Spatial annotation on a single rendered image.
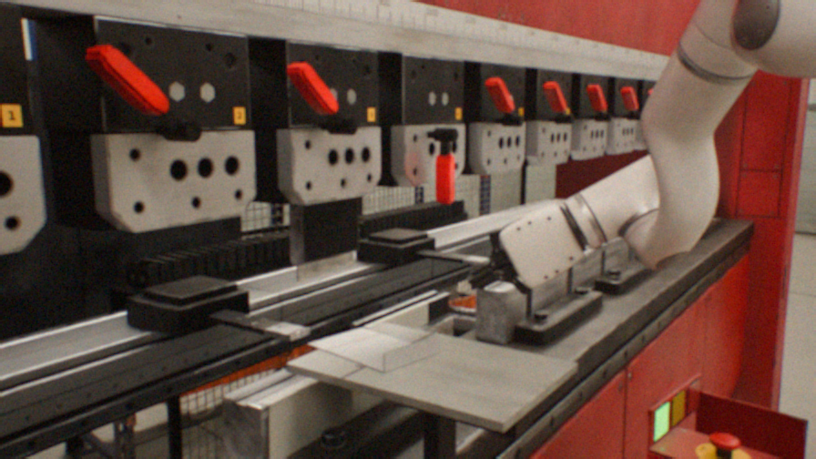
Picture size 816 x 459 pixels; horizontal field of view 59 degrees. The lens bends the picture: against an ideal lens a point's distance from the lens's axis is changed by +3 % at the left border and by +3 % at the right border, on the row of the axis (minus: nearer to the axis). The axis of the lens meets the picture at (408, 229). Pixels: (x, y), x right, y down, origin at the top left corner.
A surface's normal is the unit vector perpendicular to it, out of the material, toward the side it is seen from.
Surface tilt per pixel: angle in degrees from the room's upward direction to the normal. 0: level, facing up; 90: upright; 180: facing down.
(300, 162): 90
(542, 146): 90
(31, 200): 90
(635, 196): 63
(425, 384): 0
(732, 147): 90
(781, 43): 120
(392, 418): 0
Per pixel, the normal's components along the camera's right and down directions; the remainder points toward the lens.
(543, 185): 0.70, 0.12
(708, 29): -0.90, 0.28
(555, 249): -0.08, 0.19
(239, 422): -0.56, 0.14
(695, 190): 0.32, 0.19
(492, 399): 0.00, -0.99
